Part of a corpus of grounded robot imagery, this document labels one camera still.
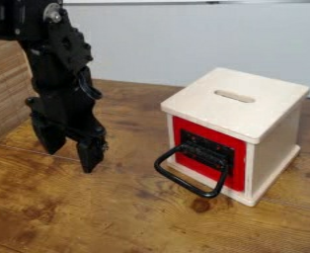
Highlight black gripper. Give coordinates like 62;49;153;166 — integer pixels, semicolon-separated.
26;67;108;173

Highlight black metal drawer handle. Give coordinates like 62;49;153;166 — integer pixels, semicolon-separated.
155;129;236;200

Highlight red drawer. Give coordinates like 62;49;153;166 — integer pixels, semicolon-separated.
172;117;247;192

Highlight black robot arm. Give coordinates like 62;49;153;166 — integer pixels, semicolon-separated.
0;0;107;173

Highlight wooden slatted panel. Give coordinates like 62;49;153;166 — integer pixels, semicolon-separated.
0;41;36;139

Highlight light wooden box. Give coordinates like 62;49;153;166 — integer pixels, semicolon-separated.
160;68;310;207

